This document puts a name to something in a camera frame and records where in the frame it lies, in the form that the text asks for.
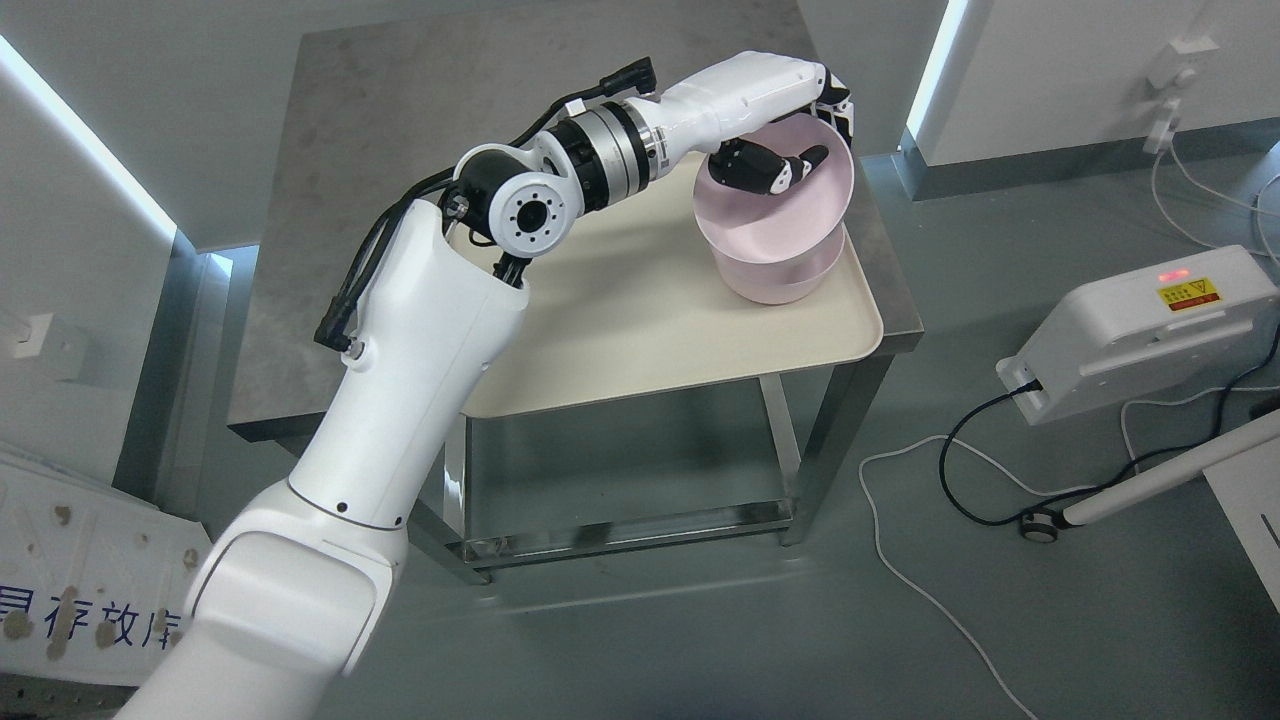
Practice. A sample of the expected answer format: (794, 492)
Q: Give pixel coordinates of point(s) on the cream plastic tray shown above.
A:
(632, 304)

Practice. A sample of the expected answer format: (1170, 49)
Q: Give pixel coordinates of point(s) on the white device box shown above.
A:
(1130, 334)

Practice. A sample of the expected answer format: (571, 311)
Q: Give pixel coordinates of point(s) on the wall socket with plug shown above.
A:
(1178, 66)

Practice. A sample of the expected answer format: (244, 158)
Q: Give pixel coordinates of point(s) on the white wall switch box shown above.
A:
(45, 341)

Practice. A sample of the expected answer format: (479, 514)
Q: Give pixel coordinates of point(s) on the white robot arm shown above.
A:
(290, 595)

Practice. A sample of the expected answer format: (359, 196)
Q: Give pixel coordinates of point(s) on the pink bowl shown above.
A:
(786, 282)
(765, 229)

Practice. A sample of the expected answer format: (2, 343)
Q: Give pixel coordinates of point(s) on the white caster leg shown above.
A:
(1044, 526)

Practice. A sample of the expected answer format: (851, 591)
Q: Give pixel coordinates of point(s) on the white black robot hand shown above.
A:
(715, 110)

